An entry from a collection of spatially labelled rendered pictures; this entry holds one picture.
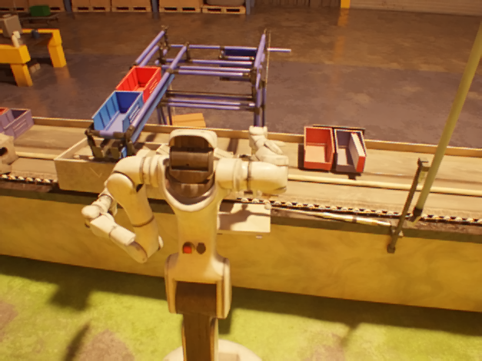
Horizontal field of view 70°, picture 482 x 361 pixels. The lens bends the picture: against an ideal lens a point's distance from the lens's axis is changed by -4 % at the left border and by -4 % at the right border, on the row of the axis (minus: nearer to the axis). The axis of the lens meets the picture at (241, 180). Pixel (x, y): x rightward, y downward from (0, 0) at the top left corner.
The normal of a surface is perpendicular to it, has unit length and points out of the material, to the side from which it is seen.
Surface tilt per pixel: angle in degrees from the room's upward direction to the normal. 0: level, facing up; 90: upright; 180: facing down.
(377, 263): 87
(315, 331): 0
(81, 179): 80
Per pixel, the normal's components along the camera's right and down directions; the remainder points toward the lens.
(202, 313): -0.09, 0.40
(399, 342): 0.00, -0.80
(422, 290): -0.14, 0.59
